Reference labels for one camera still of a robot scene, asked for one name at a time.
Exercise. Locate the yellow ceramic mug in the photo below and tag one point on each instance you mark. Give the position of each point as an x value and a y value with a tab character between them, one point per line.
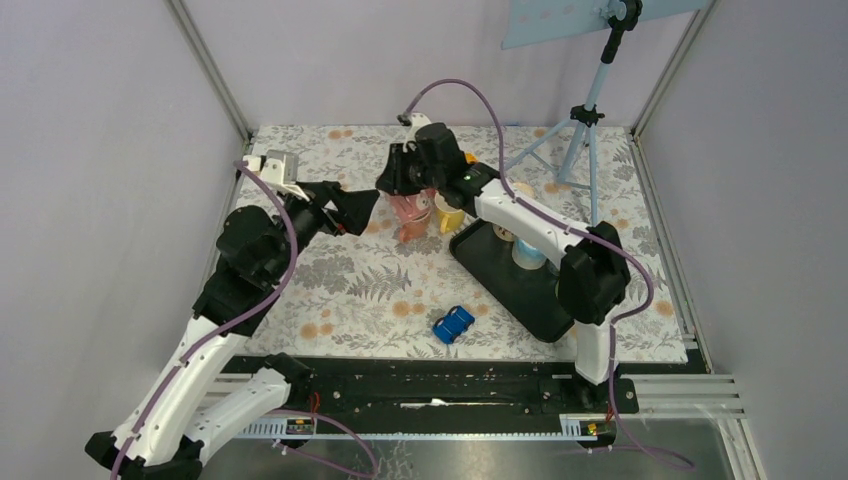
449	219

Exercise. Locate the light blue perforated board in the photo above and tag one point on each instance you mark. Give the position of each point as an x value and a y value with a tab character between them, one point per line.
537	21

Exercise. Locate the light blue tripod stand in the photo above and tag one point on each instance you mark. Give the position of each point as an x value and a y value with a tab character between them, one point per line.
585	117

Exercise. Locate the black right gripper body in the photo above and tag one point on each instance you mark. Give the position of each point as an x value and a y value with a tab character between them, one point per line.
416	176

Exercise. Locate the large pink speckled mug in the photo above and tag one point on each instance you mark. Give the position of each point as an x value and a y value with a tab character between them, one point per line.
413	213

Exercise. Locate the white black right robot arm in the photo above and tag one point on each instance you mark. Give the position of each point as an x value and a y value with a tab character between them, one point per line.
593	273

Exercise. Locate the beige patterned tall mug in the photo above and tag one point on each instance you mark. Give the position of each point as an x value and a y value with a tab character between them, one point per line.
503	233

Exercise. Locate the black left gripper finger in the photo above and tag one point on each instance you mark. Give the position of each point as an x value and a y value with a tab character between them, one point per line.
359	198
355	219

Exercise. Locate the black plastic tray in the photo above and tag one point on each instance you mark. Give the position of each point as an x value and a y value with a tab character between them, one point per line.
528	295

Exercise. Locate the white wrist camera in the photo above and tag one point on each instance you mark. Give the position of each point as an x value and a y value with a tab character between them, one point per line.
278	170
413	121

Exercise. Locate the white slotted cable duct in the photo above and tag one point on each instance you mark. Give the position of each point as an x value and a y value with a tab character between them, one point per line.
431	427

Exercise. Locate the blue toy car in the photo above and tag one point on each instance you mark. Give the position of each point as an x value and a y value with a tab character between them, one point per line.
453	324

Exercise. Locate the floral patterned table mat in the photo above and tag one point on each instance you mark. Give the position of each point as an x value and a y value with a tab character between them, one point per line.
373	296

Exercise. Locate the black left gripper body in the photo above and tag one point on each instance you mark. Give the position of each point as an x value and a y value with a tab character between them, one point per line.
303	213

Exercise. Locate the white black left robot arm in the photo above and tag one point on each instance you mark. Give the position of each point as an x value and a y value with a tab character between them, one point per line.
169	435

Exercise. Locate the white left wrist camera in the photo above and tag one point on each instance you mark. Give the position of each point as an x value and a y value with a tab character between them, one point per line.
278	170

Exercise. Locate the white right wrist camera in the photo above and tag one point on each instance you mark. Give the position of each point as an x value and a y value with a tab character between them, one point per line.
413	121

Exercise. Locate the light blue mug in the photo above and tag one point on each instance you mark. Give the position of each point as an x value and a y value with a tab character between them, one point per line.
526	256

